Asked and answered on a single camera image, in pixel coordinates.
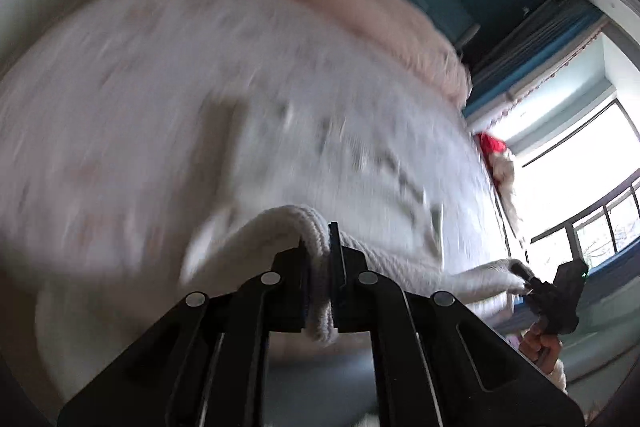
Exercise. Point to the black window railing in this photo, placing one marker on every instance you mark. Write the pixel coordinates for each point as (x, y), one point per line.
(607, 209)

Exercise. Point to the pink butterfly print blanket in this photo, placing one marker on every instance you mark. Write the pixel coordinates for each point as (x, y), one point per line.
(150, 132)

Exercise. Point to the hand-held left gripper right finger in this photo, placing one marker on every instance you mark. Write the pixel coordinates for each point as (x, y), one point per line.
(346, 287)

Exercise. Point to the white knitted sweater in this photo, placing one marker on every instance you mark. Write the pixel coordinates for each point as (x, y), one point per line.
(400, 267)

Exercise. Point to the pink duvet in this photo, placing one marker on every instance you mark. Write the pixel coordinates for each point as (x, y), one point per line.
(350, 7)

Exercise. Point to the cream crumpled cloth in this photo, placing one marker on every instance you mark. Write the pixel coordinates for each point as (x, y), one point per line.
(505, 187)

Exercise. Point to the person's right hand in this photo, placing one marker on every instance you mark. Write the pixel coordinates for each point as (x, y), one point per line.
(542, 349)

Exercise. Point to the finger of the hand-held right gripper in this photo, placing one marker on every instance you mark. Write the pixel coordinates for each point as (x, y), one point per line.
(526, 278)

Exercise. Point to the grey-blue curtain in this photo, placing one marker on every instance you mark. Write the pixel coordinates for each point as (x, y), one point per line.
(540, 42)

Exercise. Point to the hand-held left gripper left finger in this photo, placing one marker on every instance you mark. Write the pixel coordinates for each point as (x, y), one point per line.
(292, 292)

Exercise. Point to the red cloth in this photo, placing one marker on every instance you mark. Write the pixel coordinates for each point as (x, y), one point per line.
(492, 144)

